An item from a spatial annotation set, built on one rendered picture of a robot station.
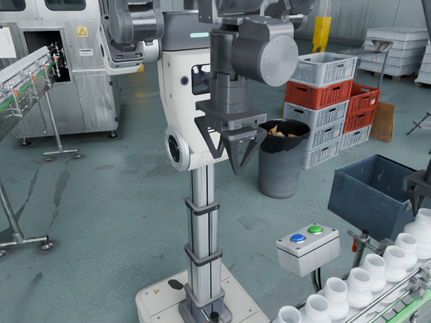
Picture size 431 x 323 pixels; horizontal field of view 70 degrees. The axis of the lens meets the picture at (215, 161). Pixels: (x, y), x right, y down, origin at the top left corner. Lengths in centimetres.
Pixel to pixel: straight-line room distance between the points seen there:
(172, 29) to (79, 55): 309
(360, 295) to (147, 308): 123
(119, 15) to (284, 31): 44
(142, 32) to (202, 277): 99
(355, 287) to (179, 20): 78
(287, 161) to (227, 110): 225
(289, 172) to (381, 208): 143
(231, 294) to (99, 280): 94
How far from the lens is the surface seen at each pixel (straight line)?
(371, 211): 145
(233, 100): 43
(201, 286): 142
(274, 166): 270
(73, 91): 409
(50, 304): 228
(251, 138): 44
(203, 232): 123
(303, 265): 78
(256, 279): 218
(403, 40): 795
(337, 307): 67
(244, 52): 38
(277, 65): 37
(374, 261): 75
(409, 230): 85
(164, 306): 173
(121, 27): 73
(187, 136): 96
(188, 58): 88
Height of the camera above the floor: 163
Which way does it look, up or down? 28 degrees down
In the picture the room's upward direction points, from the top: straight up
